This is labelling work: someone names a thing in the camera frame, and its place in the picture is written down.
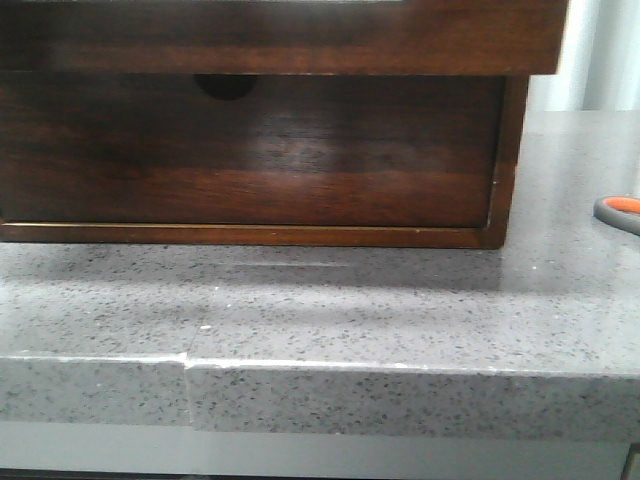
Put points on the grey orange scissors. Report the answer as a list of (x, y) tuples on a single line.
[(619, 212)]

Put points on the wooden drawer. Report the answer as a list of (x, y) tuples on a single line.
[(240, 160), (284, 37)]

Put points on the dark wooden drawer cabinet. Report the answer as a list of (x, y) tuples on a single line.
[(505, 165)]

